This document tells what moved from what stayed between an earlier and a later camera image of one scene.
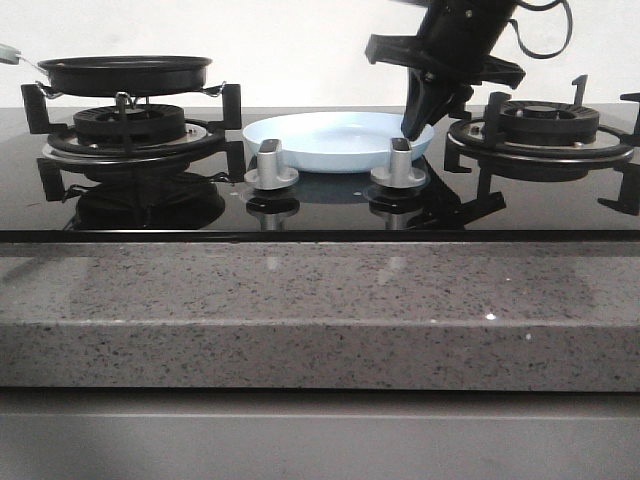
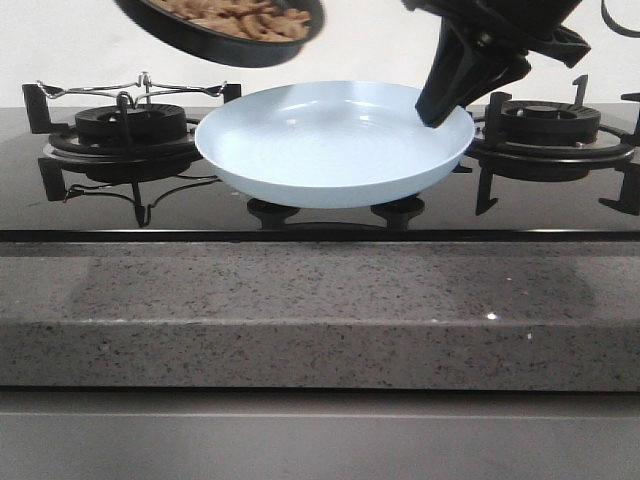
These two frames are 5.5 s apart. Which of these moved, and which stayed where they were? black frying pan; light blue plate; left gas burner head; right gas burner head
Moved: light blue plate; black frying pan
Stayed: right gas burner head; left gas burner head
